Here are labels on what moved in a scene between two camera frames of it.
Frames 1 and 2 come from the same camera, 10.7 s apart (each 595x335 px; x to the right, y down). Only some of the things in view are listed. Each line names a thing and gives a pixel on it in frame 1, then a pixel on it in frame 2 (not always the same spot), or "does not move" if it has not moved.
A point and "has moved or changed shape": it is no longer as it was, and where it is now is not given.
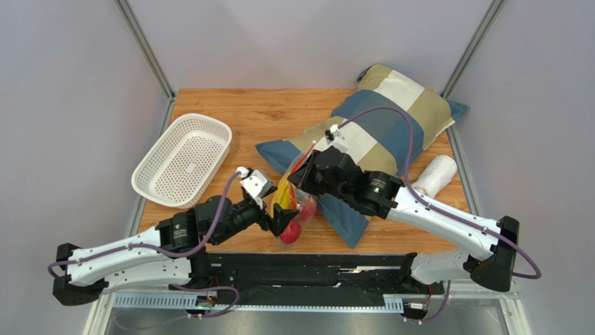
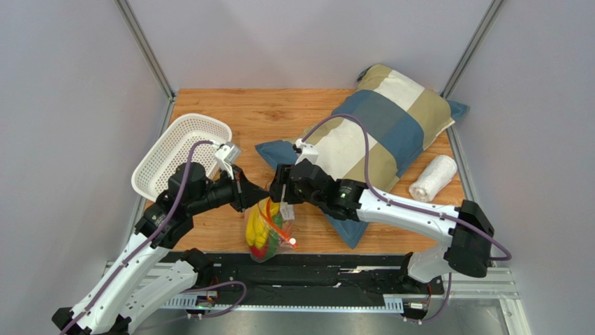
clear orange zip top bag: (288, 194) has moved or changed shape
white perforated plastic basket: (181, 160) does not move
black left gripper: (278, 223) → (244, 193)
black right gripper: (309, 172) → (284, 184)
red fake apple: (291, 233) → (259, 253)
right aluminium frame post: (476, 39) does not move
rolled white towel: (436, 176) does not move
